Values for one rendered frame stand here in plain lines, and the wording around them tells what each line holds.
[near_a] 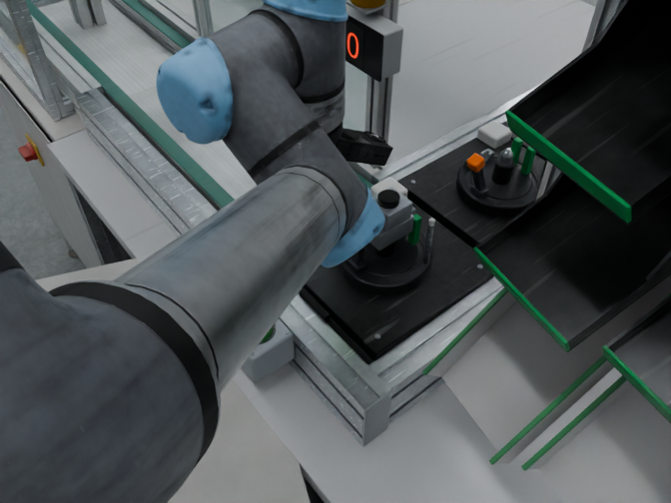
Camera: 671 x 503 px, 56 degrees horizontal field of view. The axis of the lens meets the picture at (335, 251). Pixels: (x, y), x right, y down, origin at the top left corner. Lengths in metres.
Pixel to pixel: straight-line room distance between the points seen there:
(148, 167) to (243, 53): 0.65
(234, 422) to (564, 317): 0.49
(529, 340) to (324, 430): 0.32
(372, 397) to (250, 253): 0.50
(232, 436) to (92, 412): 0.71
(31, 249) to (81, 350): 2.33
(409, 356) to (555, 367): 0.21
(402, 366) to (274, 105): 0.43
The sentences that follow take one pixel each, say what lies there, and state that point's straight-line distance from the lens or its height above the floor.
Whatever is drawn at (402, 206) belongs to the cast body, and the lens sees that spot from 0.85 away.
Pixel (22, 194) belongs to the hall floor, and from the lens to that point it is 2.79.
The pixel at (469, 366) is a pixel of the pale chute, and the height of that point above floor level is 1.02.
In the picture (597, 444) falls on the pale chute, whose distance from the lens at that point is 0.75.
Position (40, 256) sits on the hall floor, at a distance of 2.49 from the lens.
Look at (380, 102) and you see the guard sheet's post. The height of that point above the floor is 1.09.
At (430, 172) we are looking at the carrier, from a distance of 1.09.
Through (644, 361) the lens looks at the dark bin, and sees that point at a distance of 0.61.
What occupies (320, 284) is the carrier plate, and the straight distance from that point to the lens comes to 0.90.
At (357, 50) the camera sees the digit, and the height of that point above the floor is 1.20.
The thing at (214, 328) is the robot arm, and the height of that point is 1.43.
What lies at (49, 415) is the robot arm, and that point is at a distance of 0.20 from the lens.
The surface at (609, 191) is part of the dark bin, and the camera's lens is 0.48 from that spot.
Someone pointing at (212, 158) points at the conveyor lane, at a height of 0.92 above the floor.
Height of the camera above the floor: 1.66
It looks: 47 degrees down
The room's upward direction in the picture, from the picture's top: straight up
